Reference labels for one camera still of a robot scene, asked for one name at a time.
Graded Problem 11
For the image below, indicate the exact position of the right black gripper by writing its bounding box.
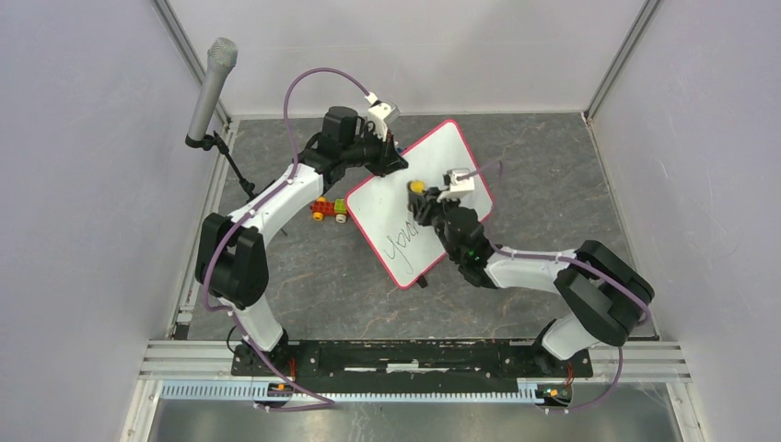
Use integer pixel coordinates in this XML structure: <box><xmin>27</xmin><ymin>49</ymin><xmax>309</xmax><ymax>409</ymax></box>
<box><xmin>409</xmin><ymin>188</ymin><xmax>460</xmax><ymax>263</ymax></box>

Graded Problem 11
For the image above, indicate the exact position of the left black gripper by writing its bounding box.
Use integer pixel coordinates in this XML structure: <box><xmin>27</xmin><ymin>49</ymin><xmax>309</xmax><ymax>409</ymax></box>
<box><xmin>344</xmin><ymin>126</ymin><xmax>408</xmax><ymax>180</ymax></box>

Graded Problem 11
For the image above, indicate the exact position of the pink framed whiteboard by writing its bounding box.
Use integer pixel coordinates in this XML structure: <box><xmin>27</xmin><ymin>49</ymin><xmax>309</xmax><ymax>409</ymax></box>
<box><xmin>345</xmin><ymin>119</ymin><xmax>479</xmax><ymax>289</ymax></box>

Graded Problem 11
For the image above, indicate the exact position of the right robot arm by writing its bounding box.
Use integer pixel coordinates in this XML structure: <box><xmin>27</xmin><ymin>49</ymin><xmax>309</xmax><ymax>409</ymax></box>
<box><xmin>407</xmin><ymin>181</ymin><xmax>655</xmax><ymax>376</ymax></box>

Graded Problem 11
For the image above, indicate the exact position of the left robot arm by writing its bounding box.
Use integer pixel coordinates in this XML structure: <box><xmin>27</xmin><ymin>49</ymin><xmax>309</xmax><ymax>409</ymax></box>
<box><xmin>195</xmin><ymin>101</ymin><xmax>408</xmax><ymax>376</ymax></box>

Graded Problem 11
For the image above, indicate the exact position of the red toy block car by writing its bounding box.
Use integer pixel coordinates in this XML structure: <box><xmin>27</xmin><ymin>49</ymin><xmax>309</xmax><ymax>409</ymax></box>
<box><xmin>309</xmin><ymin>196</ymin><xmax>349</xmax><ymax>224</ymax></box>

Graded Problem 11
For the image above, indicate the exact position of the grey microphone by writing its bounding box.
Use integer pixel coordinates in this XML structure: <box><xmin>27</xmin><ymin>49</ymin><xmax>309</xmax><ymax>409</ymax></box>
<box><xmin>185</xmin><ymin>37</ymin><xmax>239</xmax><ymax>150</ymax></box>

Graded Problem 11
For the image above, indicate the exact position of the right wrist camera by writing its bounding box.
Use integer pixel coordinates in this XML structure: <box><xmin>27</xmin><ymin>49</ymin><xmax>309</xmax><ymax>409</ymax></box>
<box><xmin>437</xmin><ymin>169</ymin><xmax>475</xmax><ymax>203</ymax></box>

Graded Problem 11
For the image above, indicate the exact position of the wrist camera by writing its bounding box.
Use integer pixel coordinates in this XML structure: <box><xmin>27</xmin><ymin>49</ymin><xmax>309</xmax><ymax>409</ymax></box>
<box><xmin>365</xmin><ymin>92</ymin><xmax>401</xmax><ymax>141</ymax></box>
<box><xmin>437</xmin><ymin>169</ymin><xmax>475</xmax><ymax>203</ymax></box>

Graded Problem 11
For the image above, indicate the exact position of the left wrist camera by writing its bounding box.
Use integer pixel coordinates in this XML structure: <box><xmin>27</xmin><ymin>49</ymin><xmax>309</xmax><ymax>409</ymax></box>
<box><xmin>365</xmin><ymin>92</ymin><xmax>401</xmax><ymax>141</ymax></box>

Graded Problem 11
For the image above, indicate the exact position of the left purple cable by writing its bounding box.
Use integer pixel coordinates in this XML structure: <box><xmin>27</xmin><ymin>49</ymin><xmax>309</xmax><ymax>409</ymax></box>
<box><xmin>201</xmin><ymin>66</ymin><xmax>375</xmax><ymax>413</ymax></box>

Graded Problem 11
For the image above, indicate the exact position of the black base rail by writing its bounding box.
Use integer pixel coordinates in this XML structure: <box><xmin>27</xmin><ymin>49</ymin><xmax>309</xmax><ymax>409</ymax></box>
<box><xmin>230</xmin><ymin>338</ymin><xmax>594</xmax><ymax>409</ymax></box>

